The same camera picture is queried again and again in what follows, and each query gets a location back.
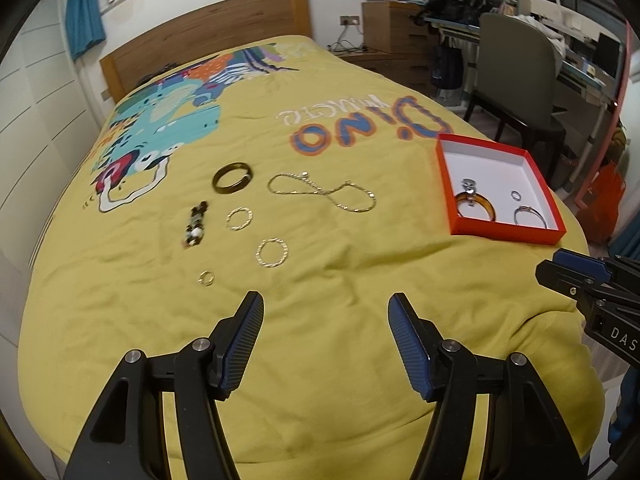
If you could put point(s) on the white clothes pile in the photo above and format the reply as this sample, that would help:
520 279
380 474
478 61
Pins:
542 25

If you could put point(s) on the black monitor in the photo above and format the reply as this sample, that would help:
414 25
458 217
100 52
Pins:
607 55

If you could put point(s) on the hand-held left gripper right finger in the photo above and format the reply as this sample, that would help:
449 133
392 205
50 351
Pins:
407 340

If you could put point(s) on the wall socket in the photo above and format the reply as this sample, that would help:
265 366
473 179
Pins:
350 20

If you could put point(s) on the amber bangle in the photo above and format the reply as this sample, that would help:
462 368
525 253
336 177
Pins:
462 212

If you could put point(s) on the black bag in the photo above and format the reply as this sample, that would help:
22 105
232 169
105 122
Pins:
460 2

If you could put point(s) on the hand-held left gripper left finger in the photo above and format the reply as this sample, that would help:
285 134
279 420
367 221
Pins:
244 330

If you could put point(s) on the person's right forearm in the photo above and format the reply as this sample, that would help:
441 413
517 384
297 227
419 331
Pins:
627 410

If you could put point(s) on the white wardrobe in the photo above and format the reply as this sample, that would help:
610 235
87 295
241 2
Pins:
35 135

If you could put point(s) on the dark brown bangle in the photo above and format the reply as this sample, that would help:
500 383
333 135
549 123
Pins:
220 185

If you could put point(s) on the grey chair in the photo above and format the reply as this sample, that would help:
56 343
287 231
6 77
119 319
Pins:
510 65

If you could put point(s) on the wooden dresser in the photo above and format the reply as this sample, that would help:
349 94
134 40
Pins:
395 35

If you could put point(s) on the pink pole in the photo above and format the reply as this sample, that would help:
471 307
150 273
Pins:
617 110

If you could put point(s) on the twisted silver hoop earring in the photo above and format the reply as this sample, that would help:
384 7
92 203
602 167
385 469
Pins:
260 257
230 222

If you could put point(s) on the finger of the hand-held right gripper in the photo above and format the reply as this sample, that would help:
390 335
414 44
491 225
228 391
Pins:
582 265
565 282

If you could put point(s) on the white study desk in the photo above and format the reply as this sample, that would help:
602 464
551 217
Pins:
580 80

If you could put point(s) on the thin silver hoop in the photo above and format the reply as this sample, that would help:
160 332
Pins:
516 215

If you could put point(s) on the dark blue hanging bag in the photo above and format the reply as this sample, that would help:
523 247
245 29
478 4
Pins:
446 67

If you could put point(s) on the red jewelry box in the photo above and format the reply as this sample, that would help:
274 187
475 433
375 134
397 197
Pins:
492 160

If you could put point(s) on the orange bag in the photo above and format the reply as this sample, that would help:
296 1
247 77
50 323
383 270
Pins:
605 205

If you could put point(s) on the wooden headboard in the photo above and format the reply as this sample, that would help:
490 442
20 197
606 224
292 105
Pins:
200 25

